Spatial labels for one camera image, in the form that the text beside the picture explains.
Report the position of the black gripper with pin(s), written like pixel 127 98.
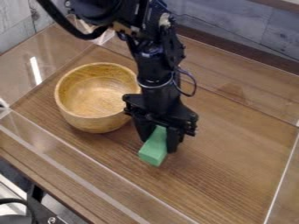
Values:
pixel 159 107

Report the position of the green rectangular stick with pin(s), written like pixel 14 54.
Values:
pixel 154 149

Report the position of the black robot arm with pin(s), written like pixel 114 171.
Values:
pixel 146 25

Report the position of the wooden bowl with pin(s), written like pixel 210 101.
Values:
pixel 89 95

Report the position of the clear acrylic tray wall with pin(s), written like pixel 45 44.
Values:
pixel 102 196

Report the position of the clear acrylic corner bracket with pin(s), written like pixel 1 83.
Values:
pixel 89 28

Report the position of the black table frame bracket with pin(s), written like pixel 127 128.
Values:
pixel 47 208

